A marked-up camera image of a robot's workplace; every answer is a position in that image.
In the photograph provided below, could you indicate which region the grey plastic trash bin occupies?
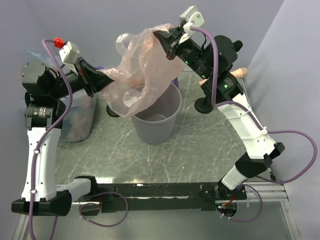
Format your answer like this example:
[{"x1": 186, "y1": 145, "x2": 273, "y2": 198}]
[{"x1": 131, "y1": 83, "x2": 182, "y2": 145}]

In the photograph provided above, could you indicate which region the blue bag of pink bags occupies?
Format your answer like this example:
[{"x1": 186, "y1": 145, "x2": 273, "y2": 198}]
[{"x1": 27, "y1": 49, "x2": 97, "y2": 143}]

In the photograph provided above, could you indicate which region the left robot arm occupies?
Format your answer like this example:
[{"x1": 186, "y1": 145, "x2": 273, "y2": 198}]
[{"x1": 11, "y1": 57, "x2": 113, "y2": 216}]

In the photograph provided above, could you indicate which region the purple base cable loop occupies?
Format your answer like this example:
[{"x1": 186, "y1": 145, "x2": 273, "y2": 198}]
[{"x1": 78, "y1": 191, "x2": 130, "y2": 228}]

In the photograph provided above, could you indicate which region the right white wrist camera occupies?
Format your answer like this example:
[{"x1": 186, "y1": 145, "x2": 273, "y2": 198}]
[{"x1": 178, "y1": 5, "x2": 205, "y2": 45}]

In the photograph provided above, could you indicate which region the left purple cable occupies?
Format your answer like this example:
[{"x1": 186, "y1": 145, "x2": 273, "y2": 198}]
[{"x1": 27, "y1": 38, "x2": 75, "y2": 240}]

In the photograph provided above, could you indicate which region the purple metronome box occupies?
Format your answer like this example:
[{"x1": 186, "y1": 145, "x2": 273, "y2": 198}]
[{"x1": 172, "y1": 77, "x2": 179, "y2": 88}]

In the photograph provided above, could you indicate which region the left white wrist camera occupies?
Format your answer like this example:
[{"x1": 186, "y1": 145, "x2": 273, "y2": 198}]
[{"x1": 53, "y1": 37, "x2": 81, "y2": 74}]

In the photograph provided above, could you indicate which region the beige microphone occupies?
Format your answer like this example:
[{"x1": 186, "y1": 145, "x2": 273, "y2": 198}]
[{"x1": 217, "y1": 68, "x2": 248, "y2": 88}]

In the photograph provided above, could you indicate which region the aluminium frame rail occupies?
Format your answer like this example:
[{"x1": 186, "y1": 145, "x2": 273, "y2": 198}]
[{"x1": 12, "y1": 181, "x2": 290, "y2": 240}]

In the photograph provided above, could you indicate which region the black microphone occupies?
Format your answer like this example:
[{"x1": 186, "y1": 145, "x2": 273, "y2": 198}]
[{"x1": 233, "y1": 40, "x2": 243, "y2": 52}]

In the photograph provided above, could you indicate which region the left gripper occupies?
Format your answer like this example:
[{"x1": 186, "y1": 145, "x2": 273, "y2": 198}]
[{"x1": 48, "y1": 56, "x2": 117, "y2": 99}]

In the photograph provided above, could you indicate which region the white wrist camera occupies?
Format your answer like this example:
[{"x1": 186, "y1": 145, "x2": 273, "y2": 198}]
[
  {"x1": 53, "y1": 37, "x2": 81, "y2": 74},
  {"x1": 178, "y1": 5, "x2": 205, "y2": 45}
]

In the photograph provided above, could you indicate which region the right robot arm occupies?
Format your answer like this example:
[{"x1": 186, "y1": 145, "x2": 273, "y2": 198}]
[{"x1": 153, "y1": 26, "x2": 285, "y2": 199}]

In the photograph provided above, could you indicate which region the pink plastic trash bag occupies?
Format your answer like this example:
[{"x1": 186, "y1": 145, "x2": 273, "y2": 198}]
[{"x1": 101, "y1": 23, "x2": 185, "y2": 118}]

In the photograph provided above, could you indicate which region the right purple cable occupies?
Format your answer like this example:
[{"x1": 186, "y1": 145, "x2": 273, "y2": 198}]
[{"x1": 191, "y1": 26, "x2": 319, "y2": 185}]

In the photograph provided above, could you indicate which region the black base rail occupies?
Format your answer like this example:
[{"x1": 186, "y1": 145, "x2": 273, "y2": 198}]
[{"x1": 68, "y1": 181, "x2": 247, "y2": 213}]

